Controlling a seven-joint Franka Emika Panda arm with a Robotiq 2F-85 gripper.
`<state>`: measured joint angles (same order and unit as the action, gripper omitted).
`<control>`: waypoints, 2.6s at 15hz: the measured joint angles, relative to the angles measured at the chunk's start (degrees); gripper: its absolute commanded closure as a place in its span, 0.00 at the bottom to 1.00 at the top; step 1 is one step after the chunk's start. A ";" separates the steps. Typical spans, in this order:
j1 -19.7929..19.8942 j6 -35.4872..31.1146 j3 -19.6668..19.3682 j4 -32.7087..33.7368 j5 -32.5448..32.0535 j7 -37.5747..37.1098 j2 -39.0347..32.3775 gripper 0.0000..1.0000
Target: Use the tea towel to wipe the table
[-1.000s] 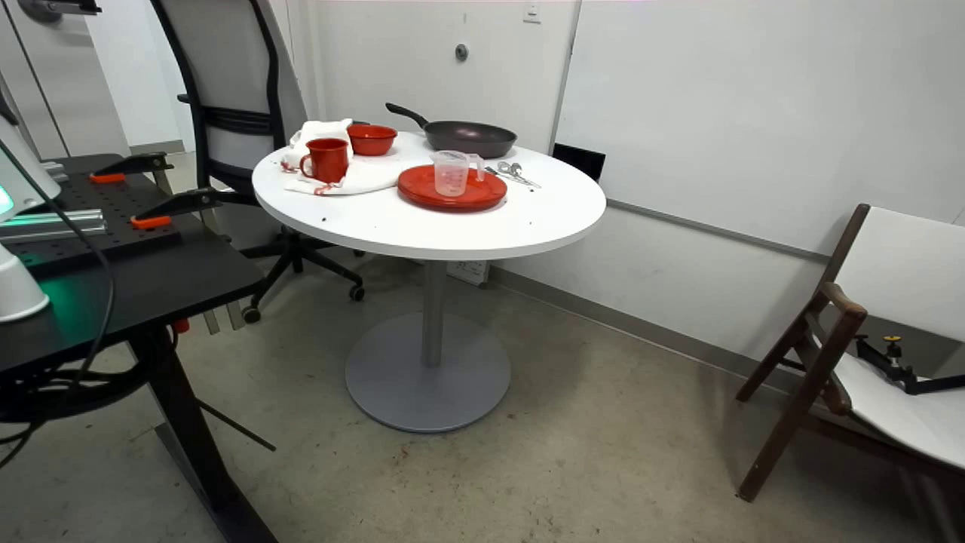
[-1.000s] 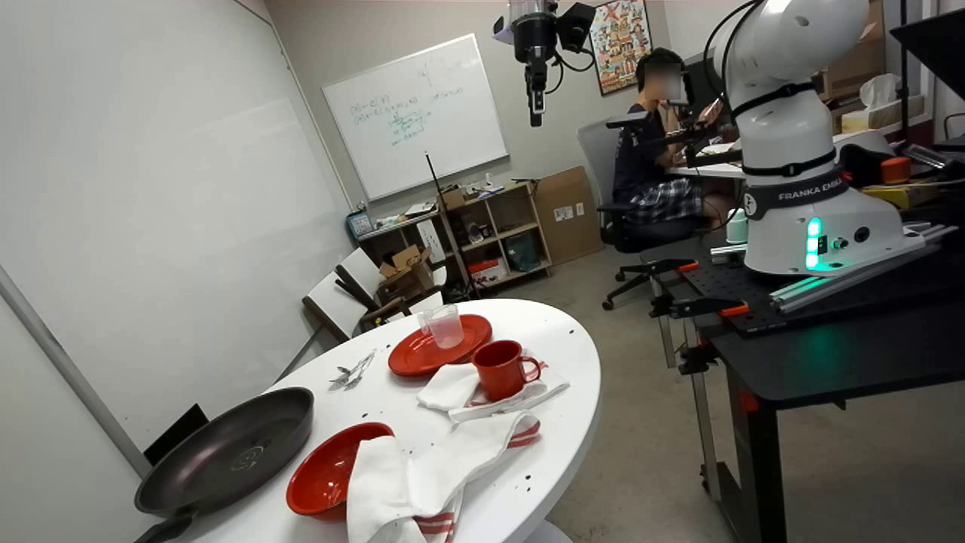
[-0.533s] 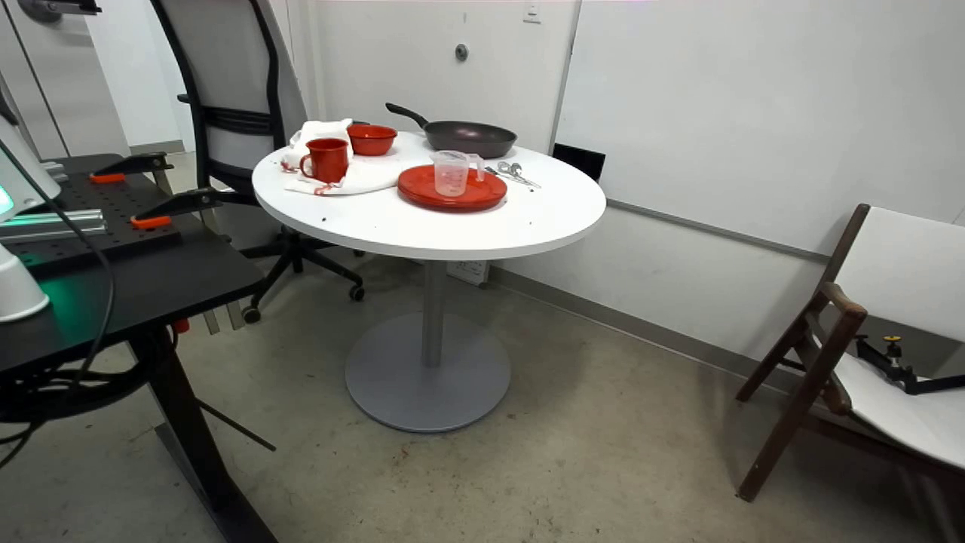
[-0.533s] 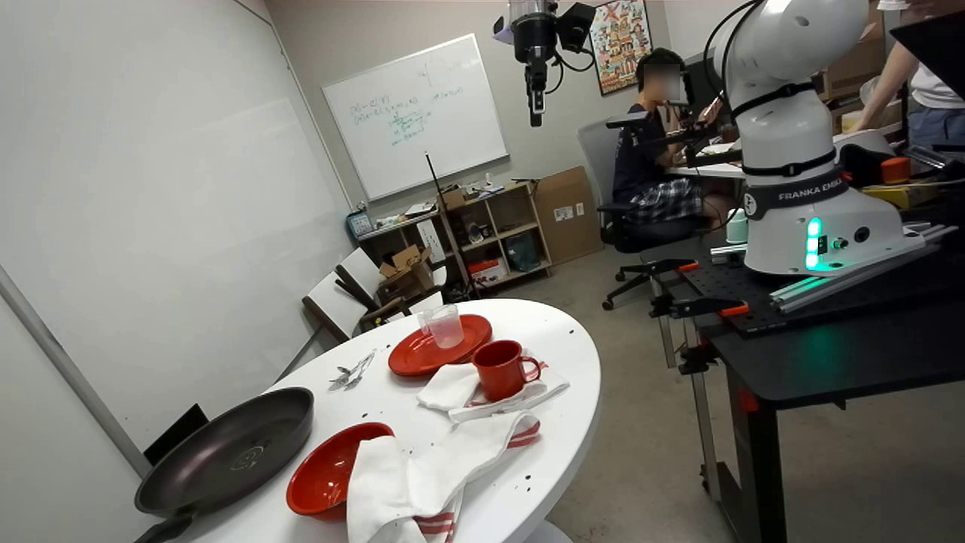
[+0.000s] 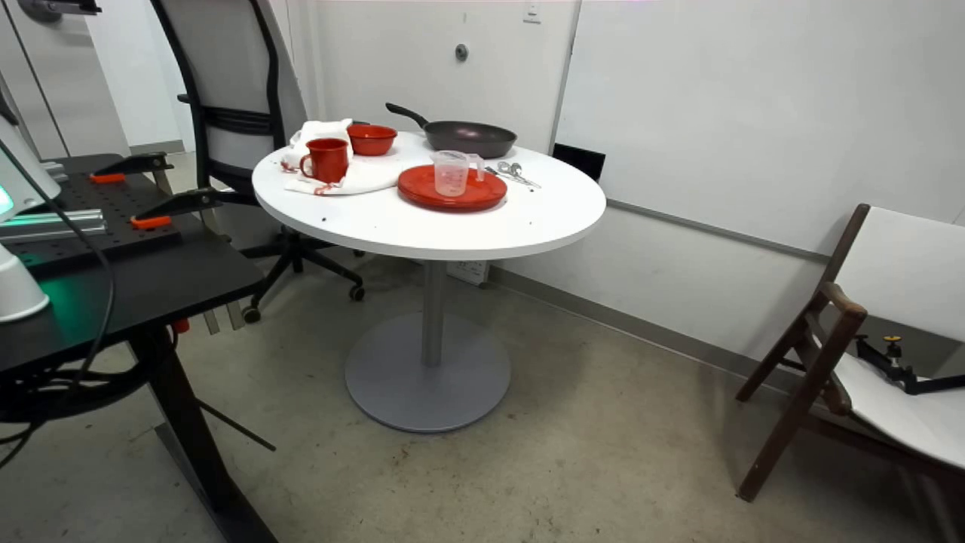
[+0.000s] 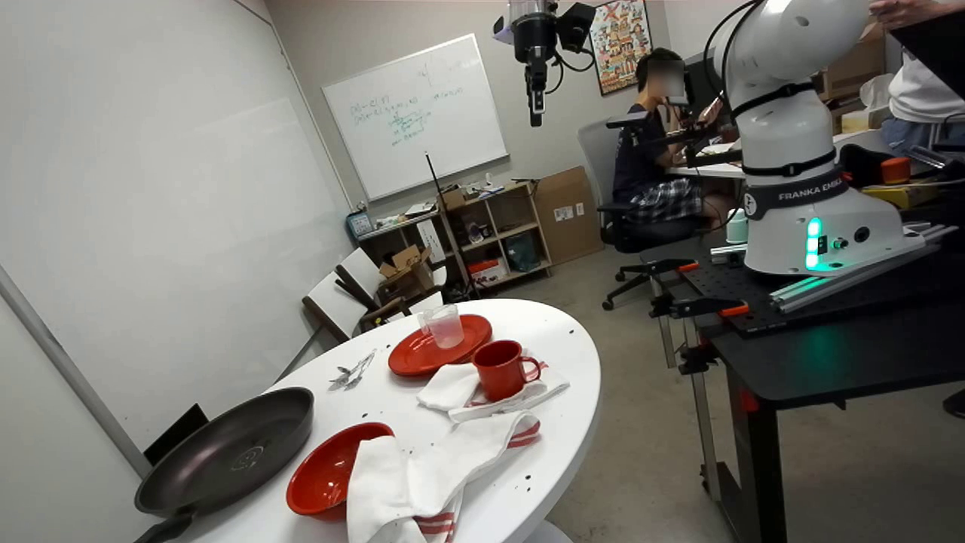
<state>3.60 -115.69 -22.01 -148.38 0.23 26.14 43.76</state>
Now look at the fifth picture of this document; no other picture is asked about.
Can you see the white red-striped tea towel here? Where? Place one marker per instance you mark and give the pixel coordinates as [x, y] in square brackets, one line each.
[352, 183]

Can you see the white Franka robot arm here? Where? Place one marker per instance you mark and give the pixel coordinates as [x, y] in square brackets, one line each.
[18, 291]

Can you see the red plate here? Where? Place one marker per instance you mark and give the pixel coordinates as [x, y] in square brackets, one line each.
[470, 197]

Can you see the silver metal fork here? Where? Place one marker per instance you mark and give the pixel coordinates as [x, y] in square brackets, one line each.
[525, 183]

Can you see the clear plastic cup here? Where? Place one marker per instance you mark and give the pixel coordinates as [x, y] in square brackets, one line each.
[450, 175]

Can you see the silver metal spoon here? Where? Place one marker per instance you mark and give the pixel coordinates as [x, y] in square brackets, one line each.
[508, 169]

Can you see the black frying pan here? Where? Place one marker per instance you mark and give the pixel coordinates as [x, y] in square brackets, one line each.
[470, 135]

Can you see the red bowl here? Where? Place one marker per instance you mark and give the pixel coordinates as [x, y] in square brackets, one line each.
[371, 139]

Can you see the red mug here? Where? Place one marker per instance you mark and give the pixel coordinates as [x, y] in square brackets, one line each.
[329, 161]

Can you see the black robot desk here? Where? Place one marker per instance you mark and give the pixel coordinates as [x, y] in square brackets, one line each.
[170, 282]

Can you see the grey mesh office chair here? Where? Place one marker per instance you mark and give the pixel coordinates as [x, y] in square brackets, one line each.
[211, 70]

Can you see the wooden folding chair white panels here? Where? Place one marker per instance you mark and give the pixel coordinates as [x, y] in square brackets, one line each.
[814, 373]

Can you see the dark grey mounted device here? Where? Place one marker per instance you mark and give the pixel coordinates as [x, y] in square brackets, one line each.
[55, 8]

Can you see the grey table pedestal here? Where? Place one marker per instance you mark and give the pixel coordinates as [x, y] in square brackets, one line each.
[426, 379]

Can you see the black wall box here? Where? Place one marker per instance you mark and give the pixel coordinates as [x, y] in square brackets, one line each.
[579, 163]

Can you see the round wall knob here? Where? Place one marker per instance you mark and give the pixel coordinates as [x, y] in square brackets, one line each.
[461, 52]

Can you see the grey wall conduit strip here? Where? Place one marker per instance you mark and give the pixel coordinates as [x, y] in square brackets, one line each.
[704, 231]

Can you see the white wall label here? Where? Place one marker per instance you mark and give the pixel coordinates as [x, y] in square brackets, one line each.
[532, 15]

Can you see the black metal bracket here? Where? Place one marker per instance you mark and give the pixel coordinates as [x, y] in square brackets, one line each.
[906, 380]

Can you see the aluminium rail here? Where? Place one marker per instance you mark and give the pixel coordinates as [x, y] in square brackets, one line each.
[49, 225]

